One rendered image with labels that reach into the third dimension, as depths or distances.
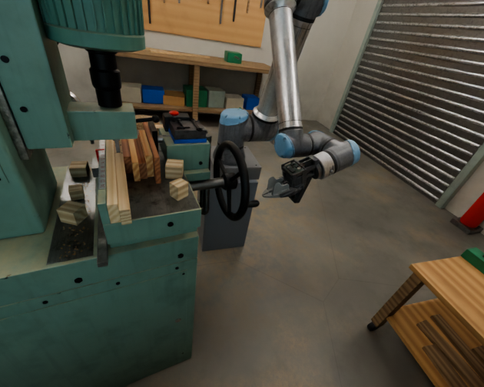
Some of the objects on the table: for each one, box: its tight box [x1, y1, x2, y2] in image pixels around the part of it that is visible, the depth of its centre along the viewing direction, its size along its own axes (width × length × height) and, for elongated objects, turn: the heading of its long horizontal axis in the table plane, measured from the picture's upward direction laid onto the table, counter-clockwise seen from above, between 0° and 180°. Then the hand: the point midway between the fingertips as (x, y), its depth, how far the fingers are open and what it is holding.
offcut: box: [165, 159, 184, 179], centre depth 67 cm, size 4×5×4 cm
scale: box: [98, 140, 105, 190], centre depth 67 cm, size 50×1×1 cm, turn 13°
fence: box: [98, 140, 111, 225], centre depth 68 cm, size 60×2×6 cm, turn 13°
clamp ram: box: [148, 121, 171, 154], centre depth 74 cm, size 9×8×9 cm
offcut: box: [170, 177, 188, 201], centre depth 59 cm, size 3×3×4 cm
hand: (266, 196), depth 81 cm, fingers closed
